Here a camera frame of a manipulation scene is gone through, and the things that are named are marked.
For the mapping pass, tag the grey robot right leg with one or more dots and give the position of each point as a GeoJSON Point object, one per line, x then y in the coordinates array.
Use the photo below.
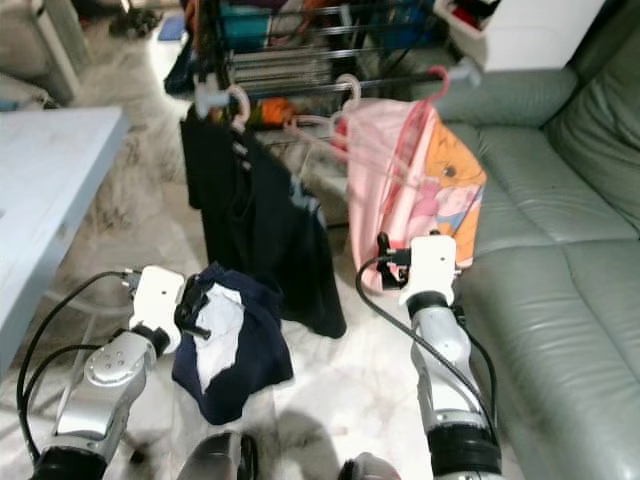
{"type": "Point", "coordinates": [375, 468]}

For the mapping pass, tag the grey air cooler unit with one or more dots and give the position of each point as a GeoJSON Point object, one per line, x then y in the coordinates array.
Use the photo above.
{"type": "Point", "coordinates": [40, 50]}

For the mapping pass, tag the grey robot leg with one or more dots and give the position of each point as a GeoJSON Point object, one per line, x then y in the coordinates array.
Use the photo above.
{"type": "Point", "coordinates": [375, 468]}
{"type": "Point", "coordinates": [215, 460]}

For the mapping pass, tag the black t-shirt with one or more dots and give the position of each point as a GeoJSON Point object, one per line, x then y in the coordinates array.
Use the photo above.
{"type": "Point", "coordinates": [250, 220]}

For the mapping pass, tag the blue floor mat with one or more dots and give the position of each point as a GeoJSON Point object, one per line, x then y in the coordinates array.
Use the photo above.
{"type": "Point", "coordinates": [171, 28]}

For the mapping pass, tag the grey green leather sofa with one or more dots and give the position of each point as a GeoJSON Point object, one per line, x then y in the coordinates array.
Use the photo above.
{"type": "Point", "coordinates": [560, 300]}

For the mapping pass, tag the red plastic hanger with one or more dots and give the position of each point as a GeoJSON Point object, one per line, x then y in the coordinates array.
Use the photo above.
{"type": "Point", "coordinates": [446, 82]}

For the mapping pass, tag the navy garment with white lining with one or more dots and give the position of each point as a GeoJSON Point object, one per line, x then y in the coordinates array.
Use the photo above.
{"type": "Point", "coordinates": [260, 350]}

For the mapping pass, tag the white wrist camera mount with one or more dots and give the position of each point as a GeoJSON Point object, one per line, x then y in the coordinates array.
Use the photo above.
{"type": "Point", "coordinates": [432, 265]}
{"type": "Point", "coordinates": [158, 295]}

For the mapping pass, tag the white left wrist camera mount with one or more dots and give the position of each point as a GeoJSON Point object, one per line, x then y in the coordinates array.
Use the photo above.
{"type": "Point", "coordinates": [158, 295]}

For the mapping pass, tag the orange cloth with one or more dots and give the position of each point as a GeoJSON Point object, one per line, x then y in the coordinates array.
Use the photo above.
{"type": "Point", "coordinates": [273, 112]}

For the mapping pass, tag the teal cloth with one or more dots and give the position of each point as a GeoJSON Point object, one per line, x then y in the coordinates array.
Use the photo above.
{"type": "Point", "coordinates": [245, 28]}

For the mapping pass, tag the grey robot left leg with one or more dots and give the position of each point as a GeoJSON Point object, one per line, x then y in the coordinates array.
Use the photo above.
{"type": "Point", "coordinates": [215, 460]}

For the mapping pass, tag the pink cartoon print garment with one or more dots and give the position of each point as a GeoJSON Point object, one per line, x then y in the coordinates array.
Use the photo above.
{"type": "Point", "coordinates": [400, 190]}

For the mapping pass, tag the light blue plastic folding table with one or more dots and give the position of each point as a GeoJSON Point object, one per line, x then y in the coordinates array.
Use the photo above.
{"type": "Point", "coordinates": [50, 200]}

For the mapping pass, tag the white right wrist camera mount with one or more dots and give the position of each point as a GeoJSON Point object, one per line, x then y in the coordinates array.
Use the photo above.
{"type": "Point", "coordinates": [432, 265]}

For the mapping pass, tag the dark sandals heap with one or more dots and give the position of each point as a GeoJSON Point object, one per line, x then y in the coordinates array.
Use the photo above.
{"type": "Point", "coordinates": [130, 22]}

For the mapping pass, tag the black metal drying rack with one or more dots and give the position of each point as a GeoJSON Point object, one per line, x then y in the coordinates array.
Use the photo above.
{"type": "Point", "coordinates": [300, 90]}

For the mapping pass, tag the white storage box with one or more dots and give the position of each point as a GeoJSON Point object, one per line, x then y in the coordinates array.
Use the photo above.
{"type": "Point", "coordinates": [530, 40]}

